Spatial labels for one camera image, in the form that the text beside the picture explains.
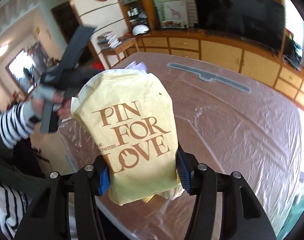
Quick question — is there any black coffee machine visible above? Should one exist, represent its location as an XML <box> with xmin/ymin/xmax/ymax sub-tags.
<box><xmin>282</xmin><ymin>29</ymin><xmax>303</xmax><ymax>72</ymax></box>

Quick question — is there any small wooden side table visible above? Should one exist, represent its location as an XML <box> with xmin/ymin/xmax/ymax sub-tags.
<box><xmin>101</xmin><ymin>37</ymin><xmax>139</xmax><ymax>69</ymax></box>

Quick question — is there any glass display cabinet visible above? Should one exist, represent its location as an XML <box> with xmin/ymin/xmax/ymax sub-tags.
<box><xmin>119</xmin><ymin>0</ymin><xmax>160</xmax><ymax>31</ymax></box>

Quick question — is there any white helmet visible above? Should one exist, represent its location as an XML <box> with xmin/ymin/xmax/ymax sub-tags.
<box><xmin>132</xmin><ymin>24</ymin><xmax>150</xmax><ymax>36</ymax></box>

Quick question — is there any red plastic basket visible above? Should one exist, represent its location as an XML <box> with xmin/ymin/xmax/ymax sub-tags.
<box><xmin>92</xmin><ymin>62</ymin><xmax>105</xmax><ymax>70</ymax></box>

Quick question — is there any yellow paper bag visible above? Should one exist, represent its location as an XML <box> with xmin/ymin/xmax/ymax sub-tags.
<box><xmin>71</xmin><ymin>69</ymin><xmax>181</xmax><ymax>205</ymax></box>

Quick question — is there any black flat television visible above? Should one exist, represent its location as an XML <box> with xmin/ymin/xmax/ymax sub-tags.
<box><xmin>195</xmin><ymin>0</ymin><xmax>285</xmax><ymax>51</ymax></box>

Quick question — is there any stack of books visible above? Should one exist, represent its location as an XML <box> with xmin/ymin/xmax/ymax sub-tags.
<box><xmin>97</xmin><ymin>31</ymin><xmax>121</xmax><ymax>50</ymax></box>

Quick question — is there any person's left hand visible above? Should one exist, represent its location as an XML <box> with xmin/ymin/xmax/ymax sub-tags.
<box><xmin>31</xmin><ymin>87</ymin><xmax>71</xmax><ymax>119</ymax></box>

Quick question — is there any striped sleeve forearm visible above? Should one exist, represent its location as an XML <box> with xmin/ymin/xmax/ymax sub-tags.
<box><xmin>0</xmin><ymin>101</ymin><xmax>40</xmax><ymax>150</ymax></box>

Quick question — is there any framed animal picture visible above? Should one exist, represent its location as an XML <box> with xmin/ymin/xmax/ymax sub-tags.
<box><xmin>161</xmin><ymin>1</ymin><xmax>188</xmax><ymax>29</ymax></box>

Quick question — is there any long wooden cabinet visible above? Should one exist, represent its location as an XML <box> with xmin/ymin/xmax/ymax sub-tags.
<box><xmin>125</xmin><ymin>29</ymin><xmax>304</xmax><ymax>110</ymax></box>

